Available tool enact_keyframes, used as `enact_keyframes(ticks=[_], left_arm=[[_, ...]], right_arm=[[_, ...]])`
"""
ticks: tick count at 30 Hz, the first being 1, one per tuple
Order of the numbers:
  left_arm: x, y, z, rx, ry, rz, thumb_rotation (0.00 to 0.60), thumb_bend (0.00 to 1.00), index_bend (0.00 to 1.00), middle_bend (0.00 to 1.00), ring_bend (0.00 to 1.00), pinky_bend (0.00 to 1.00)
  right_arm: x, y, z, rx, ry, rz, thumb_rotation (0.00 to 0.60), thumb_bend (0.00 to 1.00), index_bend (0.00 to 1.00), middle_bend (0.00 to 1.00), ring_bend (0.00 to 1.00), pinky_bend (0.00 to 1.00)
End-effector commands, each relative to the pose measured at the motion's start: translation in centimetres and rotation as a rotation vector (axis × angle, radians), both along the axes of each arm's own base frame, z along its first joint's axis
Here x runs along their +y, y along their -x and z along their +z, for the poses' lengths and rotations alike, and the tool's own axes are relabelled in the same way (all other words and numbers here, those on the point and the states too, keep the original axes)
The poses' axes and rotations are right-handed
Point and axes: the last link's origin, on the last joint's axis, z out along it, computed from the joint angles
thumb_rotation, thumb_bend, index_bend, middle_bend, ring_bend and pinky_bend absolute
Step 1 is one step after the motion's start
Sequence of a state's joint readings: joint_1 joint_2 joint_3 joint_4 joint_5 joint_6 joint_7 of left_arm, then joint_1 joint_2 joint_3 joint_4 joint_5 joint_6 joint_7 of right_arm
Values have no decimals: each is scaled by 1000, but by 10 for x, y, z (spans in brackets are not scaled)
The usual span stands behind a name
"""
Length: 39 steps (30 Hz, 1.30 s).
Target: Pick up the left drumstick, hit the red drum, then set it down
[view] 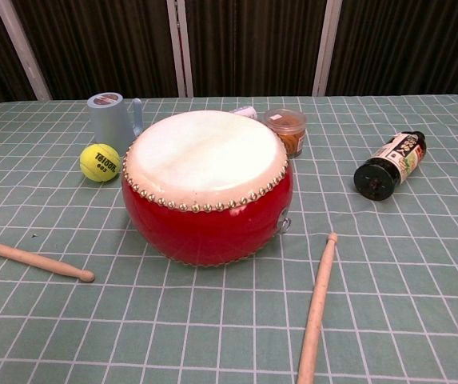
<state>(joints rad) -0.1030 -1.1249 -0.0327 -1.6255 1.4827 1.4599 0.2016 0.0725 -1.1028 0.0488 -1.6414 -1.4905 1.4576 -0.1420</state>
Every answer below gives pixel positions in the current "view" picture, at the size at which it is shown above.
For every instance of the wooden drumstick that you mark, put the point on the wooden drumstick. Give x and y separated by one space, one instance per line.
318 300
33 258

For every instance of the red drum with white skin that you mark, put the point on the red drum with white skin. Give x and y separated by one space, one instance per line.
204 160

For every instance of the white spray bottle blue cap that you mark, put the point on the white spray bottle blue cap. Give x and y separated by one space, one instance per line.
244 110

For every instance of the clear plastic jar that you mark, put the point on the clear plastic jar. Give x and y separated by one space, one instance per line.
290 132

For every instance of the green checked tablecloth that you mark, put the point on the green checked tablecloth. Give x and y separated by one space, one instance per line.
212 320

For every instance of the yellow tennis ball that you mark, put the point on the yellow tennis ball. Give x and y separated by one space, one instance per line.
98 162

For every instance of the light blue plastic cup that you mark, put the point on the light blue plastic cup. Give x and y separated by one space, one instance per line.
106 124

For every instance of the dark brown labelled bottle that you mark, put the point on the dark brown labelled bottle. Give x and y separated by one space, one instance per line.
396 160

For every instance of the white partition frame post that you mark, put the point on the white partition frame post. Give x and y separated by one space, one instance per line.
21 48
180 48
326 48

